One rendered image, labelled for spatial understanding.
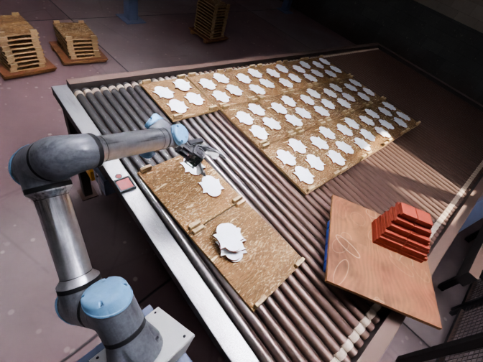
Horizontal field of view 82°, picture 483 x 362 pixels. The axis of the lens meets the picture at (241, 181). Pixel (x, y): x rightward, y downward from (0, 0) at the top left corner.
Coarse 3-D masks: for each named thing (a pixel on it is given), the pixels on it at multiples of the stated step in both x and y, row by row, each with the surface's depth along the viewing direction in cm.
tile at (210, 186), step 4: (208, 176) 143; (204, 180) 140; (208, 180) 141; (212, 180) 142; (216, 180) 143; (200, 184) 138; (204, 184) 139; (208, 184) 140; (212, 184) 140; (216, 184) 141; (220, 184) 142; (204, 188) 137; (208, 188) 138; (212, 188) 138; (216, 188) 139; (220, 188) 140; (204, 192) 135; (208, 192) 136; (212, 192) 137; (216, 192) 137; (220, 192) 138; (212, 196) 136; (216, 196) 136
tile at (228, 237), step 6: (216, 228) 118; (222, 228) 119; (228, 228) 120; (234, 228) 121; (216, 234) 116; (222, 234) 117; (228, 234) 118; (234, 234) 119; (222, 240) 115; (228, 240) 116; (234, 240) 117; (240, 240) 118; (222, 246) 113; (228, 246) 114; (234, 246) 115; (240, 246) 116
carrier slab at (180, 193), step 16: (176, 160) 146; (144, 176) 134; (160, 176) 136; (176, 176) 139; (192, 176) 142; (160, 192) 130; (176, 192) 132; (192, 192) 135; (224, 192) 140; (176, 208) 126; (192, 208) 129; (208, 208) 131; (224, 208) 134
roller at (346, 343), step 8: (128, 88) 179; (136, 96) 175; (144, 104) 172; (144, 112) 171; (152, 112) 169; (288, 280) 121; (296, 280) 121; (296, 288) 119; (304, 288) 120; (304, 296) 117; (312, 304) 116; (312, 312) 116; (320, 312) 114; (320, 320) 114; (328, 320) 113; (328, 328) 112; (336, 328) 111; (336, 336) 110; (344, 336) 110; (344, 344) 108; (352, 344) 109; (352, 352) 107
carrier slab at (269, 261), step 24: (240, 216) 133; (192, 240) 119; (216, 240) 121; (264, 240) 128; (216, 264) 114; (240, 264) 117; (264, 264) 120; (288, 264) 123; (240, 288) 110; (264, 288) 113
